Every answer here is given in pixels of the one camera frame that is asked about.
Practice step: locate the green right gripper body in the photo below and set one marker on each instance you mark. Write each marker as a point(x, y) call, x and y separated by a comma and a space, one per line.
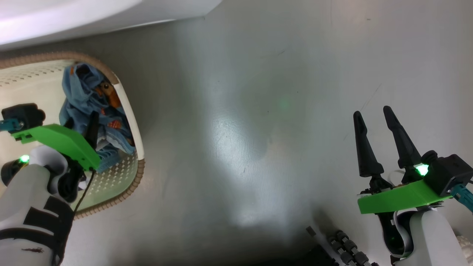
point(402, 197)

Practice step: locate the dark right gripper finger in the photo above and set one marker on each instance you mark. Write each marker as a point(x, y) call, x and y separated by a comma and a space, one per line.
point(403, 146)
point(366, 151)

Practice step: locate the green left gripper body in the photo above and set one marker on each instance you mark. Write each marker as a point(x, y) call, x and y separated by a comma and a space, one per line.
point(63, 138)

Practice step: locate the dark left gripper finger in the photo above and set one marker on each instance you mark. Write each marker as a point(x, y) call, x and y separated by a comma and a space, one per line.
point(68, 123)
point(92, 129)

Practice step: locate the blue printed denim garment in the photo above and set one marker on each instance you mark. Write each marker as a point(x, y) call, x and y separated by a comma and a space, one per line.
point(83, 96)

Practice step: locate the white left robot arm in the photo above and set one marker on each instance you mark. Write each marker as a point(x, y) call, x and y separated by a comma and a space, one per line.
point(26, 199)

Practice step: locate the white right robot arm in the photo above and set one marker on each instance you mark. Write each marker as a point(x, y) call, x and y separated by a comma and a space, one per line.
point(428, 236)

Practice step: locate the cream basket with brown rim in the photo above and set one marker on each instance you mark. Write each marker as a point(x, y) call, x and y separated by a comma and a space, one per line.
point(37, 81)

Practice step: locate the white front-load washing machine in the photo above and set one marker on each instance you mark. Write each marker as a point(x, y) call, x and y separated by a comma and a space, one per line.
point(92, 14)

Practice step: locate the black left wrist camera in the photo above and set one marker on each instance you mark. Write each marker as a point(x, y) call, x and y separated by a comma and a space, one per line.
point(26, 114)

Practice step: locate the teal left camera connector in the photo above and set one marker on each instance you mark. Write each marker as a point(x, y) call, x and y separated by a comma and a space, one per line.
point(8, 125)

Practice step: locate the teal camera connector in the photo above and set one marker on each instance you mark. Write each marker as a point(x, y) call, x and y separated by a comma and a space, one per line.
point(8, 125)
point(462, 195)

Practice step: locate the teal right camera connector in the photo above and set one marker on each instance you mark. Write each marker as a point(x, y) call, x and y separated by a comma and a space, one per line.
point(462, 195)

